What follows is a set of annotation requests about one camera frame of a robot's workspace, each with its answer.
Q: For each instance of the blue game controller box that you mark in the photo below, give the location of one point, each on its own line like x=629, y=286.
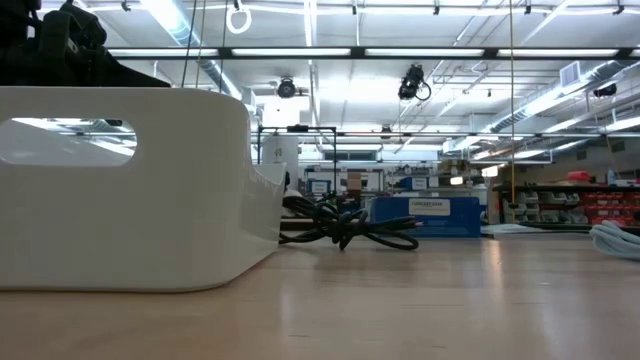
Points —
x=395, y=220

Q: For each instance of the round black ceiling fixture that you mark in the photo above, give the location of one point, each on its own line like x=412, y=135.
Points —
x=286, y=88

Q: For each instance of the white plastic bin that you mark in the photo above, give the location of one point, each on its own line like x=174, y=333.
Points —
x=175, y=200

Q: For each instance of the black overhead camera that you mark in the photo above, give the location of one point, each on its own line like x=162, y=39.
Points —
x=411, y=80

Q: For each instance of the black metal stand frame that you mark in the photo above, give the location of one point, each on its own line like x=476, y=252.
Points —
x=297, y=128

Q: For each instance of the black bar with light strips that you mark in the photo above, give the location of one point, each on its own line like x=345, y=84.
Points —
x=300, y=52

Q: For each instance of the brown cardboard box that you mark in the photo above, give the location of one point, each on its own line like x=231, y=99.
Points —
x=354, y=181

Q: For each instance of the shelf with red bins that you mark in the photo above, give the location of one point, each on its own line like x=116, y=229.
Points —
x=610, y=207

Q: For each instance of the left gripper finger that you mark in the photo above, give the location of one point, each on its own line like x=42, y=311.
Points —
x=130, y=77

